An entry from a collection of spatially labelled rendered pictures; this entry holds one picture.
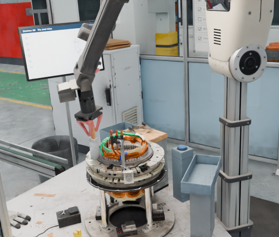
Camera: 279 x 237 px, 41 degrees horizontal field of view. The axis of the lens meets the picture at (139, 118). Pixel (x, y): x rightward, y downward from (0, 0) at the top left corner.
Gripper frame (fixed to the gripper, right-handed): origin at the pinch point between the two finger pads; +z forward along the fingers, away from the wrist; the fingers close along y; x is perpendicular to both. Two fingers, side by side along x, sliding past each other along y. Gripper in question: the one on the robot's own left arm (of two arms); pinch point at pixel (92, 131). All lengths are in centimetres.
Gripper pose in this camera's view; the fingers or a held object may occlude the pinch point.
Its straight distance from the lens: 145.4
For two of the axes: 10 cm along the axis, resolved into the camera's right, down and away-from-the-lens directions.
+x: 8.7, 1.1, -4.8
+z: 1.1, 9.1, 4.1
